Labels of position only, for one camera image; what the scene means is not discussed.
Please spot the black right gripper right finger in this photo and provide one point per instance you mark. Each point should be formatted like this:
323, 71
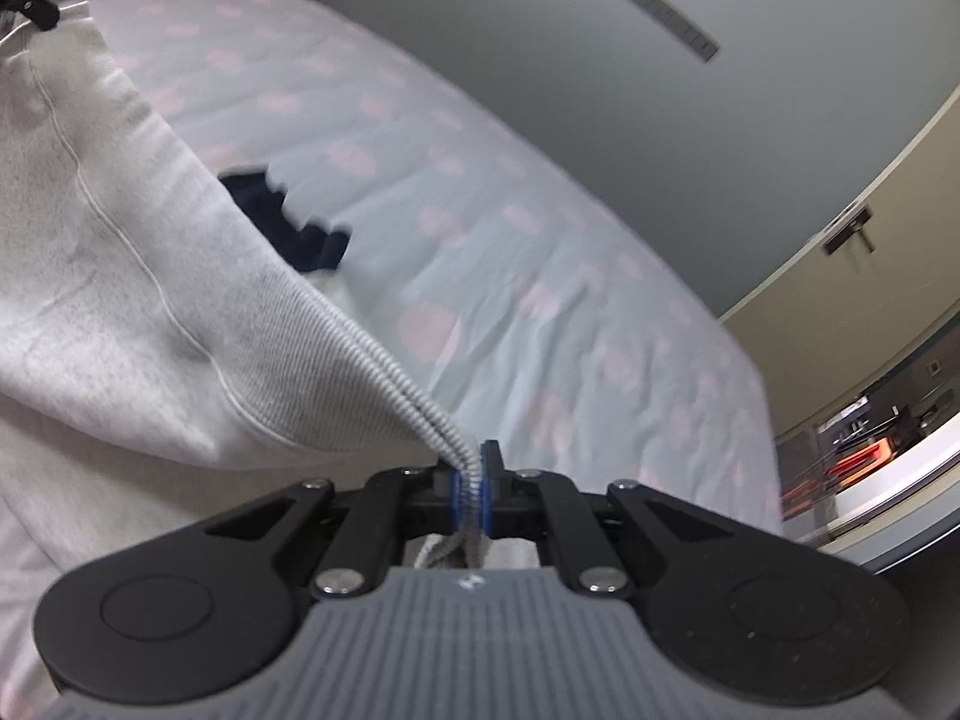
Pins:
751, 613

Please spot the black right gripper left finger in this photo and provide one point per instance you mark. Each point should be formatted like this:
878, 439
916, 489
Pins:
206, 607

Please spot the grey printed sweatshirt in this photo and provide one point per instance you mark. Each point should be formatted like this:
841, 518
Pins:
160, 362

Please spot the polka dot bed sheet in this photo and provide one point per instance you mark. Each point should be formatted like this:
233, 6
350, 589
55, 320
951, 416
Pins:
516, 299

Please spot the cream door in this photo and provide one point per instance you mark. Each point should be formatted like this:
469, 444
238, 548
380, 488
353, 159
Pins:
865, 291

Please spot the grey wall vent strip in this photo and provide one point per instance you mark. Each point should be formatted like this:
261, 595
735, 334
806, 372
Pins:
679, 26

